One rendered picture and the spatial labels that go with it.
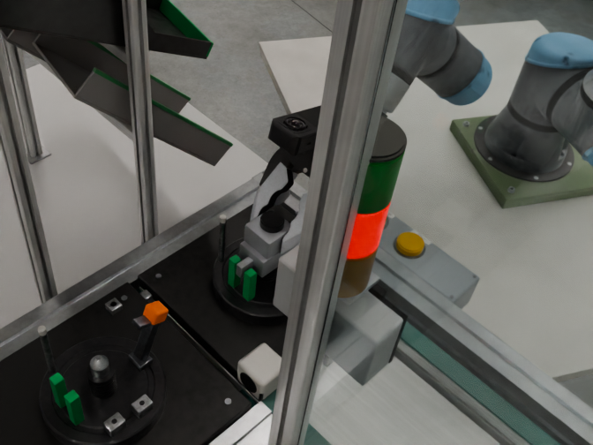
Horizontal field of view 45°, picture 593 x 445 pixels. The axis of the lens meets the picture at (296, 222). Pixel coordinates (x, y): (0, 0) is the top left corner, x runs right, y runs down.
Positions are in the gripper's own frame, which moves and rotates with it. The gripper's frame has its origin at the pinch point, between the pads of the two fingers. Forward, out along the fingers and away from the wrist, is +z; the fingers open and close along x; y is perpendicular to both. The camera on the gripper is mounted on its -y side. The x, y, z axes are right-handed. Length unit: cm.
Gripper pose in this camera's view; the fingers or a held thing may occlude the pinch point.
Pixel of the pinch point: (268, 232)
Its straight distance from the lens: 89.8
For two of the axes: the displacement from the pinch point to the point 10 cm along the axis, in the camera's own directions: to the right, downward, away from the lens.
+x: -7.1, -5.6, 4.2
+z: -5.4, 8.2, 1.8
